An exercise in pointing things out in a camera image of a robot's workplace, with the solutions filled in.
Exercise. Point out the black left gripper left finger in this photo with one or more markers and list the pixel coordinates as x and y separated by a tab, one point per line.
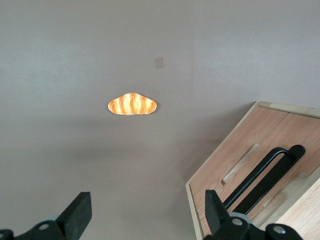
75	212

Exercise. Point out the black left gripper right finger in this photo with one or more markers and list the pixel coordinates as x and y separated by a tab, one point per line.
217	215

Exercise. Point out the orange toy bread loaf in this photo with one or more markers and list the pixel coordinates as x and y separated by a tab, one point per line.
131	103

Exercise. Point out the wooden drawer cabinet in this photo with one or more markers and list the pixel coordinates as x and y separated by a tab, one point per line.
295	108

